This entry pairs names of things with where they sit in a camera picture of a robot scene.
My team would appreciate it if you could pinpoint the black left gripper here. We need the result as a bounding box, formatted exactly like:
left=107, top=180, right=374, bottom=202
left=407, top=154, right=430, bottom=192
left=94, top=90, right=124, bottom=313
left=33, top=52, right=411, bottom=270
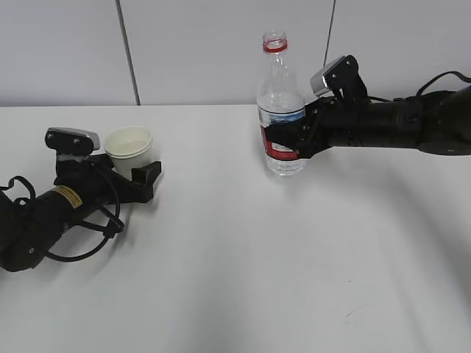
left=52, top=153, right=162, bottom=204

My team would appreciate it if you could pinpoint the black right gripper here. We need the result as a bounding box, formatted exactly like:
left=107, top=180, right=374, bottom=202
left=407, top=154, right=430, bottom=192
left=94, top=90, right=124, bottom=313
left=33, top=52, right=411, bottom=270
left=263, top=96, right=346, bottom=160

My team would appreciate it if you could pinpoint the clear plastic water bottle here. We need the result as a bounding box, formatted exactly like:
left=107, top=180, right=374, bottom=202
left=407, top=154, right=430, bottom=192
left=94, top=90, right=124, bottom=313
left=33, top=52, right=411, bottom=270
left=256, top=30, right=305, bottom=177

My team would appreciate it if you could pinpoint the white paper cup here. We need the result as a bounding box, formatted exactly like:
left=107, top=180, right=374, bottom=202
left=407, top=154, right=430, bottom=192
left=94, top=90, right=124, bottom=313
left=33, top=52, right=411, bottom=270
left=105, top=126, right=153, bottom=180

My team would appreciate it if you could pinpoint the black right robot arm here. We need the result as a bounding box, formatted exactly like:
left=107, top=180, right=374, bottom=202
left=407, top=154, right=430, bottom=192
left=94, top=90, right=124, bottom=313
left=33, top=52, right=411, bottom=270
left=263, top=88, right=470, bottom=159

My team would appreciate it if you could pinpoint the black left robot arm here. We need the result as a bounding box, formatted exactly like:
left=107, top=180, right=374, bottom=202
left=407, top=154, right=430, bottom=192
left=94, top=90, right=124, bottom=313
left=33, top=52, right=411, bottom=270
left=1, top=154, right=162, bottom=272

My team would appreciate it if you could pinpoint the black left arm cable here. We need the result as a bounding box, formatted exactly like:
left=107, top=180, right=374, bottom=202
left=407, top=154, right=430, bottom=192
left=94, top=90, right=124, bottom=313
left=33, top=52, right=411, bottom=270
left=0, top=165, right=125, bottom=263

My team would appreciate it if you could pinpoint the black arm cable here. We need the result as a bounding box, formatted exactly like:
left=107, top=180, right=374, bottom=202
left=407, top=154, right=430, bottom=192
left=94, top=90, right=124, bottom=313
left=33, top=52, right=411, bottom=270
left=367, top=70, right=471, bottom=102
left=0, top=165, right=125, bottom=263

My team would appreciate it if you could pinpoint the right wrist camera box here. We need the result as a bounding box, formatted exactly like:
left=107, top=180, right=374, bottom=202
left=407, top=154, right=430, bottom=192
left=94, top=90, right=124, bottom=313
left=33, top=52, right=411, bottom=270
left=310, top=55, right=358, bottom=97

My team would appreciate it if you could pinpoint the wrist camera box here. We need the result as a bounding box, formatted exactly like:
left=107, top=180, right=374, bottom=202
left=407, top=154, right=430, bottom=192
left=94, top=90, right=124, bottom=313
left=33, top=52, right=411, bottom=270
left=310, top=55, right=358, bottom=97
left=44, top=127, right=100, bottom=162

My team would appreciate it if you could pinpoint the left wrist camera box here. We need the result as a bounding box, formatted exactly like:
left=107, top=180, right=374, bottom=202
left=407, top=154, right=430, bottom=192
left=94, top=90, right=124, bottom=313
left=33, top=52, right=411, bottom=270
left=44, top=127, right=100, bottom=162

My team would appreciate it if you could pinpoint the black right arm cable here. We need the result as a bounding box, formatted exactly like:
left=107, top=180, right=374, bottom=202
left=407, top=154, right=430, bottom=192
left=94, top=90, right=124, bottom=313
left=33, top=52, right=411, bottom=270
left=367, top=70, right=471, bottom=102

